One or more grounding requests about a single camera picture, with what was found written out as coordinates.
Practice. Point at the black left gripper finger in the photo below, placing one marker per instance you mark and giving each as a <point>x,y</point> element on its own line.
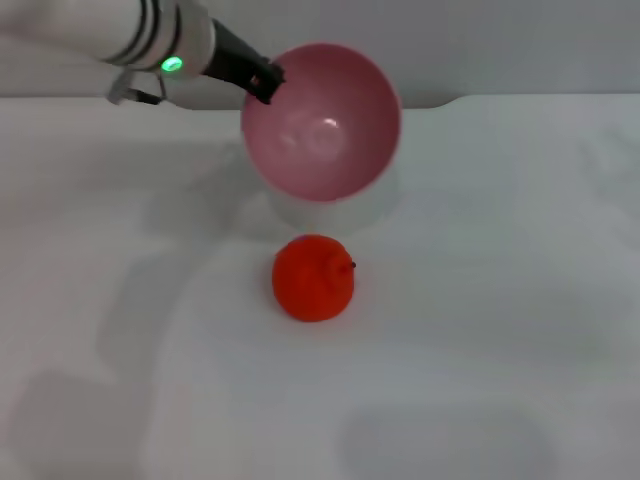
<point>270,82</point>

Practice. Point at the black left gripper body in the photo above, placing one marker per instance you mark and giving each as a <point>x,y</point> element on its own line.
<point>232,57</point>

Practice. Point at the pink plastic bowl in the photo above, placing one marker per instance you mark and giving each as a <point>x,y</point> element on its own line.
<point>325,130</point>

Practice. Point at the orange fruit with stem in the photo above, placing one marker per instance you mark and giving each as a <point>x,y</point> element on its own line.
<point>312,285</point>

